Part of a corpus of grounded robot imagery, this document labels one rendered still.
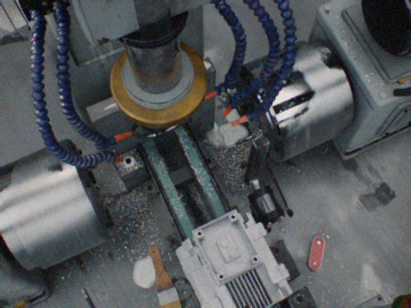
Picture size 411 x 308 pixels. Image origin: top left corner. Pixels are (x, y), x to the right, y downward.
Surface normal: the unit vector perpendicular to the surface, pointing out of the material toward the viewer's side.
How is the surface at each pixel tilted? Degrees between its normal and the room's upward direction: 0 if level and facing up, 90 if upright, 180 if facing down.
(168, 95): 0
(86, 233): 62
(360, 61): 0
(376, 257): 0
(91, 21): 90
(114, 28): 90
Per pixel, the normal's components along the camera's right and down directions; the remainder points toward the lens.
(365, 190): 0.00, -0.33
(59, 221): 0.26, 0.22
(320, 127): 0.38, 0.59
